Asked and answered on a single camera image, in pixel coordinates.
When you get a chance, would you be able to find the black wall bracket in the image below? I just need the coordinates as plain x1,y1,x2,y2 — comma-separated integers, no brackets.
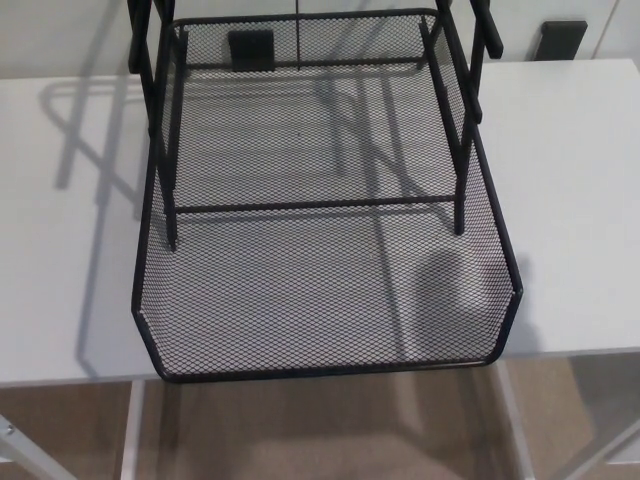
533,19,589,62

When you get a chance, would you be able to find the black mesh file tray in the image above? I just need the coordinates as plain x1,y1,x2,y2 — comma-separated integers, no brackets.
130,7,524,385

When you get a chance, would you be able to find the white metal desk leg frame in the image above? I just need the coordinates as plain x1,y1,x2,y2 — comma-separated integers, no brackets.
492,360,640,480
0,380,146,480

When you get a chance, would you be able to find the black rectangular cabinet handle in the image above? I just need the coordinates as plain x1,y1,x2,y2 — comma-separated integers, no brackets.
227,29,276,71

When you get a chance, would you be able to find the black metal tray rack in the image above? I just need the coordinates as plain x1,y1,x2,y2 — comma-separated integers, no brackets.
127,0,504,251

